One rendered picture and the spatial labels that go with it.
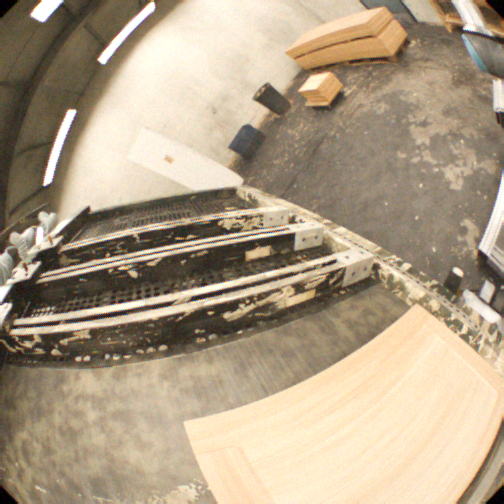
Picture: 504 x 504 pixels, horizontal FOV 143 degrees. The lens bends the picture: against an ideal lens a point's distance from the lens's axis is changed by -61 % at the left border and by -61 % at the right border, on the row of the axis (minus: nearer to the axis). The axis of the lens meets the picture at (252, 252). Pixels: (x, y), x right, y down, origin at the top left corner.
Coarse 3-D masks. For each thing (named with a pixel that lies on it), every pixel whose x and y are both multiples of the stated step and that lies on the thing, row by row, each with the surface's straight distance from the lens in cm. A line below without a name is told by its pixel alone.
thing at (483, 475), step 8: (496, 440) 59; (496, 448) 56; (488, 456) 56; (496, 456) 54; (488, 464) 54; (496, 464) 54; (480, 472) 54; (488, 472) 52; (496, 472) 55; (480, 480) 52; (488, 480) 53; (472, 488) 51; (480, 488) 51; (488, 488) 54; (464, 496) 51; (472, 496) 49; (480, 496) 52
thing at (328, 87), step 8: (312, 80) 354; (320, 80) 332; (328, 80) 329; (336, 80) 339; (304, 88) 348; (312, 88) 324; (320, 88) 317; (328, 88) 327; (336, 88) 336; (304, 96) 359; (312, 96) 341; (320, 96) 328; (328, 96) 325; (312, 104) 353; (320, 104) 335; (328, 104) 323
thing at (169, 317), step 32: (352, 256) 59; (224, 288) 43; (256, 288) 42; (288, 288) 45; (320, 288) 51; (0, 320) 63; (32, 320) 58; (64, 320) 51; (96, 320) 44; (128, 320) 41; (160, 320) 40; (192, 320) 41; (224, 320) 43; (32, 352) 61; (64, 352) 53
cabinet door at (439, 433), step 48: (384, 336) 46; (432, 336) 54; (336, 384) 36; (384, 384) 40; (432, 384) 45; (480, 384) 56; (192, 432) 32; (240, 432) 31; (288, 432) 32; (336, 432) 33; (384, 432) 36; (432, 432) 42; (480, 432) 52; (240, 480) 31; (288, 480) 31; (336, 480) 33; (384, 480) 36; (432, 480) 42
